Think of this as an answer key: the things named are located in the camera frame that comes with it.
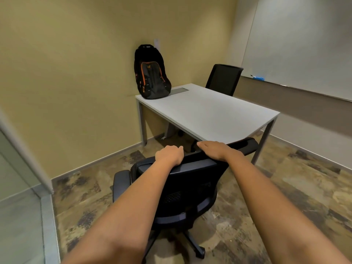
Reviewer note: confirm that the person's left hand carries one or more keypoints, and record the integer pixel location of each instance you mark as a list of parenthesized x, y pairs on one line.
[(168, 155)]

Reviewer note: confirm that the person's right thumb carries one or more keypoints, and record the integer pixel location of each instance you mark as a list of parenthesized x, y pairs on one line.
[(203, 145)]

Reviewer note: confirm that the person's right forearm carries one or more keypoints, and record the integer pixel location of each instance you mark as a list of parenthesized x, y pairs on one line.
[(272, 211)]

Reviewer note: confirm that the glass partition with grey frame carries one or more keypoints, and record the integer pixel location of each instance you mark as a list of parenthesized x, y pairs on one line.
[(19, 195)]

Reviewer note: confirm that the white table with grey legs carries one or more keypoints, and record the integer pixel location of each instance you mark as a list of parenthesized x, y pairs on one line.
[(209, 112)]

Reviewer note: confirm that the black mesh office chair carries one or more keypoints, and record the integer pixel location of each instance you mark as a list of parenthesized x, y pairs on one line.
[(223, 79)]

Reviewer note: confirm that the white wall plate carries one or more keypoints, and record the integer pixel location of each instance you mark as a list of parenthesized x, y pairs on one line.
[(157, 44)]

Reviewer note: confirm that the black and orange backpack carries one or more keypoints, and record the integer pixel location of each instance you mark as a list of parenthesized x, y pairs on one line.
[(152, 76)]

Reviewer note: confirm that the person's right hand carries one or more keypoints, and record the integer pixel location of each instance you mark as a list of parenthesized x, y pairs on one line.
[(218, 151)]

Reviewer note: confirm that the person's left thumb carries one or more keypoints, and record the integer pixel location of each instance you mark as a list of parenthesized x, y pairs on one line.
[(181, 152)]

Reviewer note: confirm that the person's left forearm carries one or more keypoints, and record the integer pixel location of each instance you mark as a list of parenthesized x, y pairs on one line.
[(129, 214)]

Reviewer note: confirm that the black office chair with armrests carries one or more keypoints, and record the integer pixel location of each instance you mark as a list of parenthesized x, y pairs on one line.
[(189, 184)]

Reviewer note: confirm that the white wall whiteboard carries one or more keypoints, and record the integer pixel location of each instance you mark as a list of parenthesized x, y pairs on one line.
[(302, 41)]

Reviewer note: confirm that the blue whiteboard marker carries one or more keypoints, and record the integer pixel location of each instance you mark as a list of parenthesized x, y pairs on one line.
[(258, 78)]

